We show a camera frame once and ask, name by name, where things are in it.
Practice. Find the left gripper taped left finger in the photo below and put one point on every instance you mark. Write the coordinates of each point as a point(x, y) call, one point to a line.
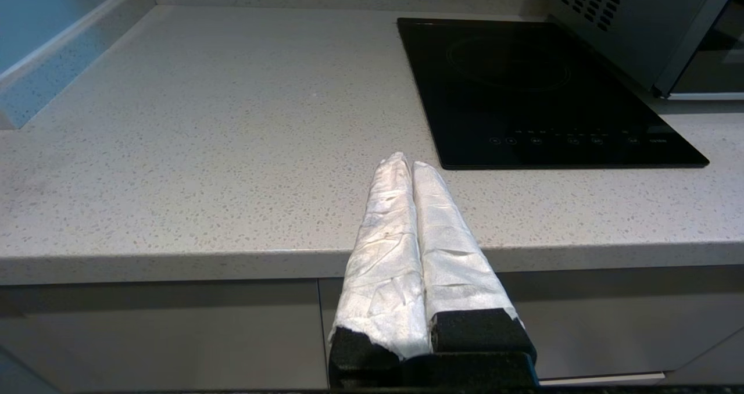
point(383, 266)

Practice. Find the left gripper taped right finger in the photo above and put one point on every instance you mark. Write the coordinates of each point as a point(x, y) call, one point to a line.
point(453, 266)

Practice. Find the dark glass microwave door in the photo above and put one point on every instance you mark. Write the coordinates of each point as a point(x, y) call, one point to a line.
point(721, 51)

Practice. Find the silver microwave oven body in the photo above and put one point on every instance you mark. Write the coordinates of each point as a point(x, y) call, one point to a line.
point(628, 28)

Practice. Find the black induction cooktop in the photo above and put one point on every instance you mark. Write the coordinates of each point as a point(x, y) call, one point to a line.
point(523, 92)

